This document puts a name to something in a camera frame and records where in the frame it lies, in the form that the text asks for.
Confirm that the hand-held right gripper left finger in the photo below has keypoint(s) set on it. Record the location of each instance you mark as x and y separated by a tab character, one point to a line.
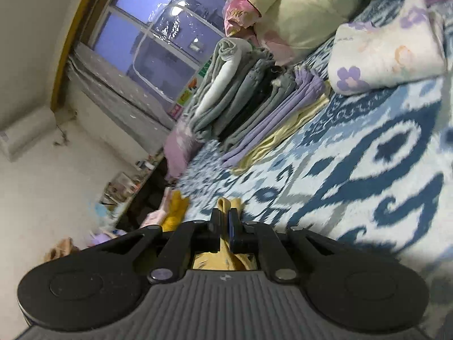
216	226

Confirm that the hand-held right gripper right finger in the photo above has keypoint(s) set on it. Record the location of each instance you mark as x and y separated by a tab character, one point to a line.
232	226

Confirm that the yellow printed pants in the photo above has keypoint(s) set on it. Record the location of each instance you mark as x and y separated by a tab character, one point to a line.
219	262

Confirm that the stack of folded clothes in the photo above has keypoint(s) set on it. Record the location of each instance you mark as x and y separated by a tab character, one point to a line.
247	106

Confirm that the plain yellow garment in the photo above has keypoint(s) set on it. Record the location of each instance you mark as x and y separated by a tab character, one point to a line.
175	212

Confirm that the pink garment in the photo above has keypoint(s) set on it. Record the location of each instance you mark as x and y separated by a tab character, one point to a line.
154	217

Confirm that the cluttered desk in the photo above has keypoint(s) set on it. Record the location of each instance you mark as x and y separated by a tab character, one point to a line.
141	198

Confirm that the purple floral pillow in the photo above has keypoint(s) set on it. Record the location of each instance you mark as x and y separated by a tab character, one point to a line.
177	148

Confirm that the purple shirt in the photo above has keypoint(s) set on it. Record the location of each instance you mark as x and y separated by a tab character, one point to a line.
101	239

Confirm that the colourful alphabet foam mat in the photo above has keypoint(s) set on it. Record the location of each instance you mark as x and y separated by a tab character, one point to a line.
185	95

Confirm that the brown plush bag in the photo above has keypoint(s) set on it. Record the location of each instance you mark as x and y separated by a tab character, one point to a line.
60	249

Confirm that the grey curtain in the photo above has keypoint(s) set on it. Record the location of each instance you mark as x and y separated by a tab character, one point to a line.
116	102

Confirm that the white air conditioner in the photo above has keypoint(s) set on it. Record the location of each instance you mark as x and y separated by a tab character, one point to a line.
24	131

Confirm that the window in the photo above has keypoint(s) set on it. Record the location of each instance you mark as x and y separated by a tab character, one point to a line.
124	28

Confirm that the cream quilt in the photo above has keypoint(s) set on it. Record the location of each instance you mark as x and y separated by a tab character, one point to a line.
311	14

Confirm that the white floral folded blanket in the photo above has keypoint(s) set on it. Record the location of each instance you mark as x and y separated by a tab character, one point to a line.
382	53

